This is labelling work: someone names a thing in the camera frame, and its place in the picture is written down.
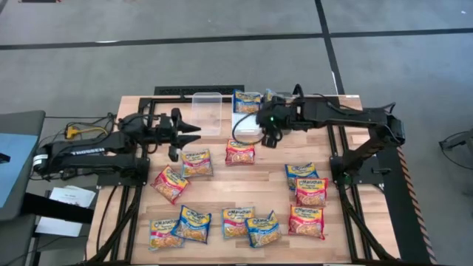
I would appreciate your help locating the clear plastic bin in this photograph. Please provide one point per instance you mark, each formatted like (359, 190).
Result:
(206, 111)

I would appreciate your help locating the white paper sheet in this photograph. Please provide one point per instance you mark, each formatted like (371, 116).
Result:
(72, 197)
(59, 227)

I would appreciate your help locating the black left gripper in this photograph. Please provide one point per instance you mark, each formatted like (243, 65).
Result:
(162, 131)

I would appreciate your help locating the small black device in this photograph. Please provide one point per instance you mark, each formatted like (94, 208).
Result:
(3, 158)

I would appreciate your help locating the blue Maruchan ramen pack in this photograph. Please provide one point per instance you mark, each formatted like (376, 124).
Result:
(263, 231)
(247, 102)
(300, 170)
(192, 224)

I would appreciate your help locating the grey side cart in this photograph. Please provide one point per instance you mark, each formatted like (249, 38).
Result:
(22, 122)

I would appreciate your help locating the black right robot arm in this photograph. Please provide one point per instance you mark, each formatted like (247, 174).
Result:
(343, 112)

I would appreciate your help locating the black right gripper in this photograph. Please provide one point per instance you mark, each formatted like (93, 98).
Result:
(275, 112)

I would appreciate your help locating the white plastic bin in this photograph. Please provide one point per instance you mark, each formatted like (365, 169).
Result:
(244, 125)

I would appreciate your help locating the black cart beam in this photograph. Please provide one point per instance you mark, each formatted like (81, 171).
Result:
(55, 210)

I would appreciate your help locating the red Maruchan ramen pack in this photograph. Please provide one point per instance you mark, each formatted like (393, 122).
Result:
(170, 183)
(306, 221)
(311, 192)
(240, 153)

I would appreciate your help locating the blue board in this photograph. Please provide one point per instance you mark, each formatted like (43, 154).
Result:
(15, 173)

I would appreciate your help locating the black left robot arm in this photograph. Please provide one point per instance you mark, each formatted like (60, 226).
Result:
(88, 151)

